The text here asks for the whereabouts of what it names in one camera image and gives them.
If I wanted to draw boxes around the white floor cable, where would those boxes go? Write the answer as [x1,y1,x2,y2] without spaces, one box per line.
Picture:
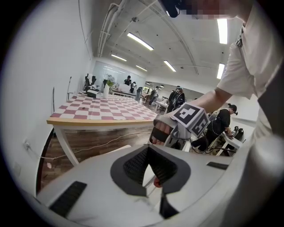
[39,131,152,159]

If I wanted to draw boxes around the white counter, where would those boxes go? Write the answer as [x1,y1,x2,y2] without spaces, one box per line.
[111,83,137,98]

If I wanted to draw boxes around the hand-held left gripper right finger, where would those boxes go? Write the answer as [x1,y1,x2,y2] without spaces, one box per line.
[147,144,236,219]

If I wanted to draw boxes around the black device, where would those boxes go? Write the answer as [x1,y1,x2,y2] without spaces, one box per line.
[232,125,245,141]

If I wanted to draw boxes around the white work table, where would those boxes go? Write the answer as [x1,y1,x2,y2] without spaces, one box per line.
[216,130,244,157]

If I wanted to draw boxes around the white background table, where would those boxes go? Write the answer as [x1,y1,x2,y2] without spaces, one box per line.
[155,101,170,113]

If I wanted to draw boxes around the black head-worn camera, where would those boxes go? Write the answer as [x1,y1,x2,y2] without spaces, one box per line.
[158,0,183,19]

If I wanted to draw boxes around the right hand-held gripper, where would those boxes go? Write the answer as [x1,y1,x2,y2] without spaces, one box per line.
[153,102,211,152]

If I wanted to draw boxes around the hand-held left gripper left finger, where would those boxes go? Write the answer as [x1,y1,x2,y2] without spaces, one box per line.
[36,144,164,227]

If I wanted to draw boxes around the person's right hand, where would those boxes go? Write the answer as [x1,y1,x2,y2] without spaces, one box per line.
[150,121,173,146]

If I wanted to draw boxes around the person's right forearm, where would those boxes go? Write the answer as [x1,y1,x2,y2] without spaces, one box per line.
[189,86,233,111]

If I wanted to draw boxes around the white and black tissue box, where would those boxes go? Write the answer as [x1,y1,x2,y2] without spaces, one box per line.
[86,89,100,99]

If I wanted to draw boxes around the checkered pink white table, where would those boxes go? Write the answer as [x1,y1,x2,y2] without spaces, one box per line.
[46,92,160,167]

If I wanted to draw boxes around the person's head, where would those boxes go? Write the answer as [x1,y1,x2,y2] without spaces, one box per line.
[181,0,255,23]

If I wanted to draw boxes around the black equipment stand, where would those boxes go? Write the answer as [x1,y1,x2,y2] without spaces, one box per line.
[83,74,98,92]

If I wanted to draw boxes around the person in white shirt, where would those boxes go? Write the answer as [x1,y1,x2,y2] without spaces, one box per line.
[216,4,284,156]

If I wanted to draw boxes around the pale flower bouquet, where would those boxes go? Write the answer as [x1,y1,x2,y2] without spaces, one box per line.
[103,74,116,87]

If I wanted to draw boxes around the white ceiling pipes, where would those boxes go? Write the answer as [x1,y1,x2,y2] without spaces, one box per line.
[97,0,126,58]

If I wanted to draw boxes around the ceiling strip lights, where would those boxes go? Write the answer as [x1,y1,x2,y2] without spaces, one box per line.
[103,18,229,80]

